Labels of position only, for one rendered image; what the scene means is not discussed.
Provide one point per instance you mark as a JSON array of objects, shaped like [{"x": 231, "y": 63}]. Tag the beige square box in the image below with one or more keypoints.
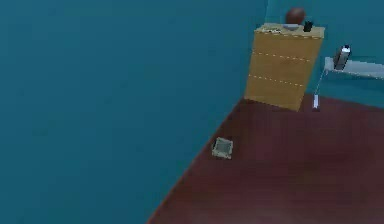
[{"x": 222, "y": 148}]

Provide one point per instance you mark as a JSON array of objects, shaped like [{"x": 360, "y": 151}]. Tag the brown basketball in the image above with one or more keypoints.
[{"x": 295, "y": 15}]

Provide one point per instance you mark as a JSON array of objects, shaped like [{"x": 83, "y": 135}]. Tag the tan wooden chest of drawers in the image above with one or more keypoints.
[{"x": 283, "y": 66}]

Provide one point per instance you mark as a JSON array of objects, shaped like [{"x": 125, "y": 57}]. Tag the black alarm clock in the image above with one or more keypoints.
[{"x": 308, "y": 26}]

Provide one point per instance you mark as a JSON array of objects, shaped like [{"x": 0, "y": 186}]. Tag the small dark flat item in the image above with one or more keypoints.
[{"x": 271, "y": 31}]

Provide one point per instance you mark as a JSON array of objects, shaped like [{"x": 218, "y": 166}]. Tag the grey and white bottle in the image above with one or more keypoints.
[{"x": 342, "y": 57}]

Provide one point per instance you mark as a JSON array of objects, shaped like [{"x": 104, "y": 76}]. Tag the grey bowl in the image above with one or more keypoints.
[{"x": 290, "y": 27}]

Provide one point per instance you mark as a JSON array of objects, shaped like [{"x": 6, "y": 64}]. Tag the pale grey table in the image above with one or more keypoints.
[{"x": 360, "y": 68}]

